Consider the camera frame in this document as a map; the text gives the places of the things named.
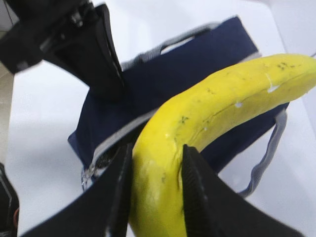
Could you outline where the navy blue lunch bag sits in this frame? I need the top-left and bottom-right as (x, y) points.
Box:
(68, 16), (288, 197)

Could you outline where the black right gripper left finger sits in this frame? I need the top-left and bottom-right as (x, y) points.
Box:
(24, 143), (133, 237)

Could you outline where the yellow banana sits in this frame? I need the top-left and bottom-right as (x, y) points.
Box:
(129, 54), (316, 237)

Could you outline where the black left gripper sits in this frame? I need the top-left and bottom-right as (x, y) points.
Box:
(0, 0), (124, 102)

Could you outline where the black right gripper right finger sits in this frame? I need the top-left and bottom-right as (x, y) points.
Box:
(182, 145), (303, 237)

